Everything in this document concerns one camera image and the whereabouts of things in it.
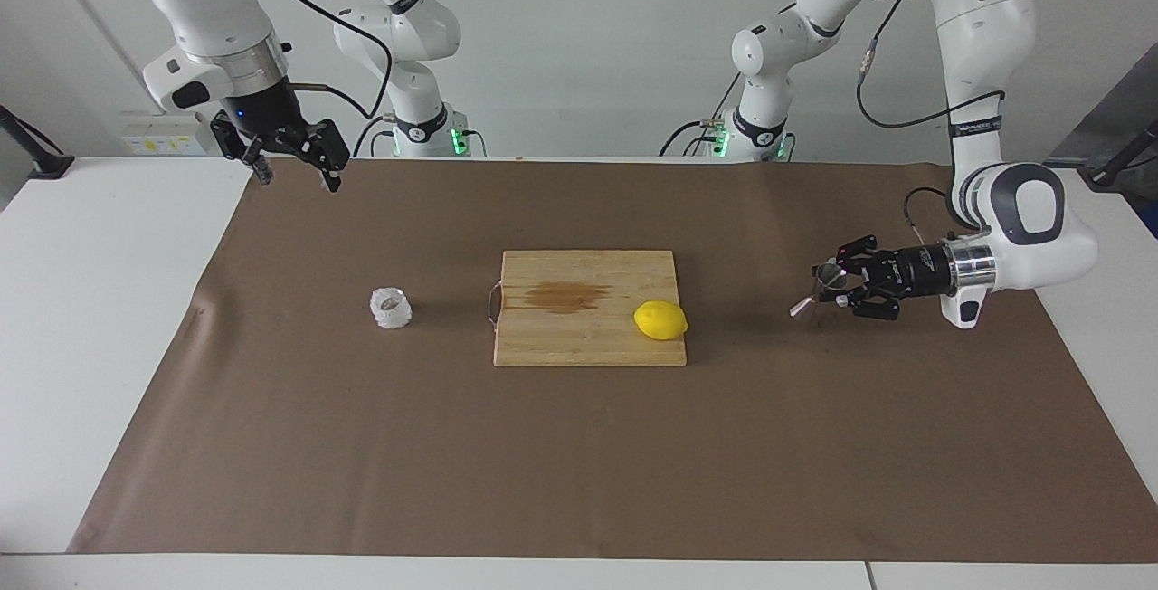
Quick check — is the white wall outlet box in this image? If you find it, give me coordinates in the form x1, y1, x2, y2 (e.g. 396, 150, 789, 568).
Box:
120, 113, 214, 157

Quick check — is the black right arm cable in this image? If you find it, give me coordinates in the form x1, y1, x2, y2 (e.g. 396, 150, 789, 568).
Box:
240, 0, 395, 120

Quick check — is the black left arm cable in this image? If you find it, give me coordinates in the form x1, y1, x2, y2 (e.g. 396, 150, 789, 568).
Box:
855, 0, 1007, 247

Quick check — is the wooden cutting board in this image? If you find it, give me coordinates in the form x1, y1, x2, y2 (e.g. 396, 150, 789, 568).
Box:
486, 250, 688, 368

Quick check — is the yellow lemon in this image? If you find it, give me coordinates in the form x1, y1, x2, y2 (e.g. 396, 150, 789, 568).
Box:
633, 300, 689, 341

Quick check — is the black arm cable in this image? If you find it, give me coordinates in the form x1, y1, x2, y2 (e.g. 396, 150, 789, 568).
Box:
855, 0, 1007, 247
240, 0, 395, 120

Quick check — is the dark grey panel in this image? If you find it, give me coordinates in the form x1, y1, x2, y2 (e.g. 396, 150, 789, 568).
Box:
1040, 45, 1158, 167

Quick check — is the black left base cable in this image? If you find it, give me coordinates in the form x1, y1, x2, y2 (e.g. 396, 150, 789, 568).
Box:
659, 74, 745, 157

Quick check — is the black base cable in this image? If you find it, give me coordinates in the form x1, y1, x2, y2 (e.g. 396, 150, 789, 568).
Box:
659, 74, 745, 157
353, 113, 399, 159

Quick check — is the black stand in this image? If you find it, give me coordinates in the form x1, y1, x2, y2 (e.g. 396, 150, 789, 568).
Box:
1086, 119, 1158, 189
0, 106, 75, 180

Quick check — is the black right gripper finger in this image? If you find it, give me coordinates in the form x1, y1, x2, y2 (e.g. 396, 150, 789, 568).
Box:
210, 113, 276, 187
289, 118, 352, 195

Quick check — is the clear textured glass cup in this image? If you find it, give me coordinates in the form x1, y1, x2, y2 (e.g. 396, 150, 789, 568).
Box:
369, 287, 413, 330

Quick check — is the black right base cable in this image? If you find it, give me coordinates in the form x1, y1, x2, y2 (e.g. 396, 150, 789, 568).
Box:
353, 113, 399, 159

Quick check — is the brown paper table mat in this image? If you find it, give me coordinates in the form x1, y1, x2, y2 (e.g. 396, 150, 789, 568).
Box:
68, 158, 1158, 564

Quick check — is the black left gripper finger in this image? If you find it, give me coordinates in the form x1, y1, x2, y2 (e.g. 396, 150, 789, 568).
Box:
812, 234, 880, 274
834, 286, 902, 320

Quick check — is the steel double jigger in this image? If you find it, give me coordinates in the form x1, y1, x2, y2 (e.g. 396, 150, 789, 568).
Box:
790, 264, 850, 319

